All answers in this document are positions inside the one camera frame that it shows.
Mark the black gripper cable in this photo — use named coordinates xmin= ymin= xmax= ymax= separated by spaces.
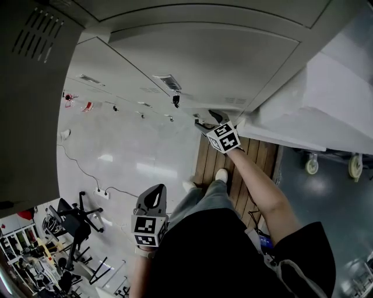
xmin=247 ymin=186 xmax=265 ymax=233

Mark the person's left shoe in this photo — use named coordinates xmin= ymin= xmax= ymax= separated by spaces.
xmin=181 ymin=179 xmax=198 ymax=194

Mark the white wheeled cabinet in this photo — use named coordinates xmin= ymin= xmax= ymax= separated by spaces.
xmin=237 ymin=0 xmax=373 ymax=183

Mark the person's right shoe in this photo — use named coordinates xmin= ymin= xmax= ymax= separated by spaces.
xmin=214 ymin=168 xmax=229 ymax=185

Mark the white storage rack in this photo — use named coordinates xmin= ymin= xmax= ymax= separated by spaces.
xmin=0 ymin=225 xmax=40 ymax=268

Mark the black floor cable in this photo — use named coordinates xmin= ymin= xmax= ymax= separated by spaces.
xmin=57 ymin=143 xmax=140 ymax=199

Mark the person's left forearm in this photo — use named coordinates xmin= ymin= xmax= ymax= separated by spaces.
xmin=129 ymin=246 xmax=157 ymax=298

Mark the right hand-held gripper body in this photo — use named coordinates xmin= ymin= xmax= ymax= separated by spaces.
xmin=205 ymin=120 xmax=242 ymax=154

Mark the person's black shirt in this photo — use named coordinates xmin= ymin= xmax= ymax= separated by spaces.
xmin=145 ymin=207 xmax=336 ymax=298

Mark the wooden platform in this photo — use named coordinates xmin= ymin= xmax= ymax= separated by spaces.
xmin=192 ymin=135 xmax=283 ymax=230

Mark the person's right forearm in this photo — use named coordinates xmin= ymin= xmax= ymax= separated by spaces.
xmin=224 ymin=147 xmax=305 ymax=244

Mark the black office chair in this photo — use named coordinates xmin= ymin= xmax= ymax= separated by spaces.
xmin=46 ymin=190 xmax=105 ymax=234

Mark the blue screen device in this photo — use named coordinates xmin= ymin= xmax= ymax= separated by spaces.
xmin=258 ymin=234 xmax=275 ymax=250

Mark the person's shoe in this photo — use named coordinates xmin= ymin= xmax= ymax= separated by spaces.
xmin=214 ymin=168 xmax=229 ymax=185
xmin=181 ymin=179 xmax=198 ymax=194

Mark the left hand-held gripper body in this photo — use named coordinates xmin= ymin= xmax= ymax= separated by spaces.
xmin=131 ymin=207 xmax=170 ymax=249

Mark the grey metal locker cabinet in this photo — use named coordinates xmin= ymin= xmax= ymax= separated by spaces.
xmin=59 ymin=0 xmax=332 ymax=130

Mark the white shoulder strap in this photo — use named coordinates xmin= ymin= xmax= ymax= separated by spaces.
xmin=262 ymin=251 xmax=320 ymax=298

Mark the white power strip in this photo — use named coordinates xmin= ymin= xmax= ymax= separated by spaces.
xmin=92 ymin=187 xmax=112 ymax=201

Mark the black metal stand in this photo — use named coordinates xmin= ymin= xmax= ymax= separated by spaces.
xmin=58 ymin=226 xmax=113 ymax=286

